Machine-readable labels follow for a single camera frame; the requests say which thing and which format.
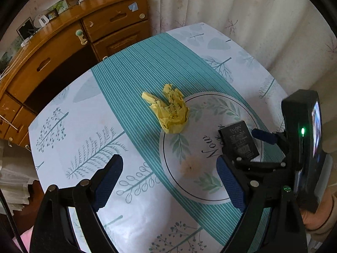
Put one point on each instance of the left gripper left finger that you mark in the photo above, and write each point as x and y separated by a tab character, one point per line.
53	231

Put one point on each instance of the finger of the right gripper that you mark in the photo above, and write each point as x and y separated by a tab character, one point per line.
237	161
264	136

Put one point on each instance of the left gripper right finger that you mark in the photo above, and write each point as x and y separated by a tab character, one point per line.
265	185

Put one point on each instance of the small black box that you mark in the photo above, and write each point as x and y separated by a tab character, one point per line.
238	142

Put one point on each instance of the yellow paper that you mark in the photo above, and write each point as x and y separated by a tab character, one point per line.
173	114

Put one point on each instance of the person right hand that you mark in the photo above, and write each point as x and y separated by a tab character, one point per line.
320	224

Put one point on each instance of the pink bed blanket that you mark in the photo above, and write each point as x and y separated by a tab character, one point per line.
25	237

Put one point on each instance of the white lace furniture cover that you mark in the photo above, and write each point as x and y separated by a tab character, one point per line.
17	172

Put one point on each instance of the leaf-print blue tablecloth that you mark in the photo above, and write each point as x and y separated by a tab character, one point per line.
169	197

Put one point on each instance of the floral cream curtain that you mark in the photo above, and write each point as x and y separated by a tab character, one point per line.
289	38

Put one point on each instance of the wooden desk with drawers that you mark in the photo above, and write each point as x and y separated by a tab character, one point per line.
61	52

